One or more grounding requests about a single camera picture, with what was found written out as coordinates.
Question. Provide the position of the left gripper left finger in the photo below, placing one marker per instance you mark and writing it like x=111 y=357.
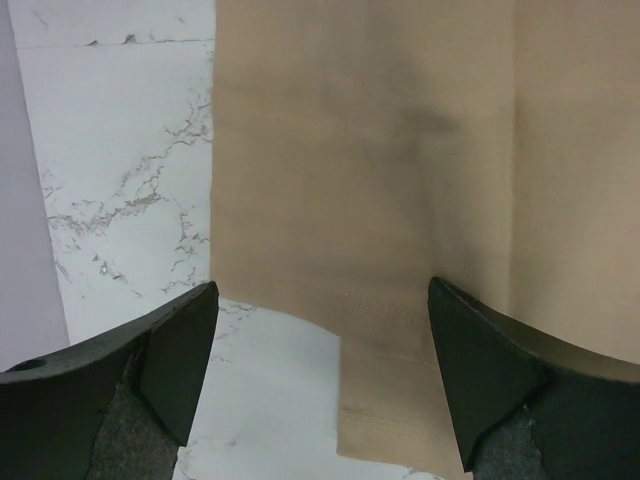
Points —
x=119 y=405

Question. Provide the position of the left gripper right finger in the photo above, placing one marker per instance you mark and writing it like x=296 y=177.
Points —
x=526 y=405

